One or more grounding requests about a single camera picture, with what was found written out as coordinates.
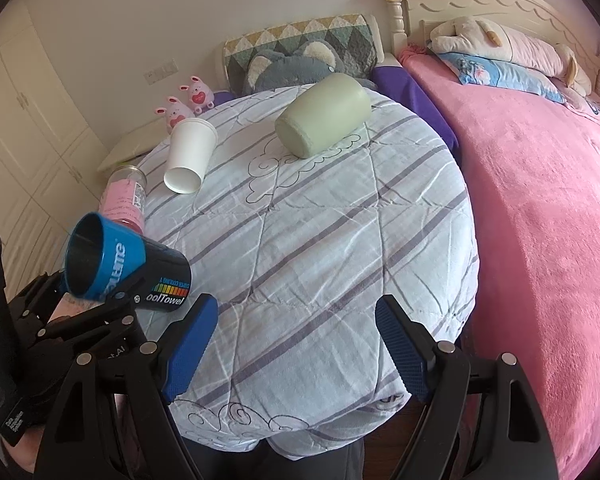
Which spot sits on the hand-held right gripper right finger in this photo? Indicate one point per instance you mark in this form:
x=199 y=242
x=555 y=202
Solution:
x=402 y=355

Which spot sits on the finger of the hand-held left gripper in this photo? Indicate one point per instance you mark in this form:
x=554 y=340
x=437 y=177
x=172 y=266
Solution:
x=35 y=295
x=97 y=317

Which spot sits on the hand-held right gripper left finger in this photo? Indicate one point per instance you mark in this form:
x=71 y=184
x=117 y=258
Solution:
x=190 y=347

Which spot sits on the blue and black towel canister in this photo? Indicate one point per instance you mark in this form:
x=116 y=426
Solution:
x=125 y=265

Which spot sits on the white paper cup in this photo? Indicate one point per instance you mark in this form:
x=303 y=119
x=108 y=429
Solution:
x=190 y=152

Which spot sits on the pale green cup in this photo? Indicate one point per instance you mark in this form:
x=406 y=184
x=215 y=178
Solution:
x=325 y=112

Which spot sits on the glass jar with pink contents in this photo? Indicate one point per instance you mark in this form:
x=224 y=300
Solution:
x=125 y=195

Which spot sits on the striped white quilt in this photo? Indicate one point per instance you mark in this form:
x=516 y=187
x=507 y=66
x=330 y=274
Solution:
x=320 y=260

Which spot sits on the white wardrobe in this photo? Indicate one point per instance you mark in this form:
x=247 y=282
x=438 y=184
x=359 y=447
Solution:
x=30 y=125

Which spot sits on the cream flat cushion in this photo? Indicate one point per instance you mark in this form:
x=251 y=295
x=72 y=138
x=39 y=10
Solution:
x=130 y=147

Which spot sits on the pink fleece blanket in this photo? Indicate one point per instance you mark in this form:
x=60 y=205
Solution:
x=540 y=220

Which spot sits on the grey plush koala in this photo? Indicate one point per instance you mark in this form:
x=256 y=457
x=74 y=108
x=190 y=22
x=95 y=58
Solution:
x=285 y=67

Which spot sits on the blue printed pillow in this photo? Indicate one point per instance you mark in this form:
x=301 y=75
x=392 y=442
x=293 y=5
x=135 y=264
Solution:
x=495 y=72

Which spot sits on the long white pink plush toy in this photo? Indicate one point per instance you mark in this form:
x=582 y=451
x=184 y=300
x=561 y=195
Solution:
x=520 y=47

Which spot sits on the patchwork quilted cushion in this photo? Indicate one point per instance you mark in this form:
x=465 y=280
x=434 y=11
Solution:
x=300 y=32

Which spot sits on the cream carved headboard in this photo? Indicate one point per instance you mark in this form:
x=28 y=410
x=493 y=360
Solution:
x=505 y=7

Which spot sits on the white wall switch plate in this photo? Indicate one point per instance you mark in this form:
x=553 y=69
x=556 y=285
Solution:
x=161 y=71

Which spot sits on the cream turned bed post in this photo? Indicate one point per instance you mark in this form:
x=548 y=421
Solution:
x=394 y=20

